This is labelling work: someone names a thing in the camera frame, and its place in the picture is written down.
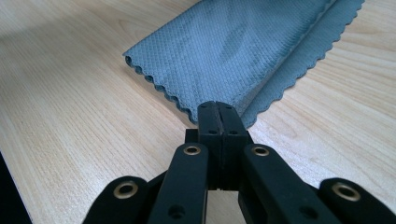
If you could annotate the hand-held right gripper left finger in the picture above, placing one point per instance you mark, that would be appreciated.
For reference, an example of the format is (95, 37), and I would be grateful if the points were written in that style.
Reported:
(210, 124)

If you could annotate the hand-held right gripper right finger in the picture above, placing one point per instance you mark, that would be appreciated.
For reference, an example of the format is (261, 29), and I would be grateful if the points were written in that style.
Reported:
(232, 124)

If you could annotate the grey cloth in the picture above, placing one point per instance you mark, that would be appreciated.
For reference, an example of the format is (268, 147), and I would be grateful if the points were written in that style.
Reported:
(233, 46)

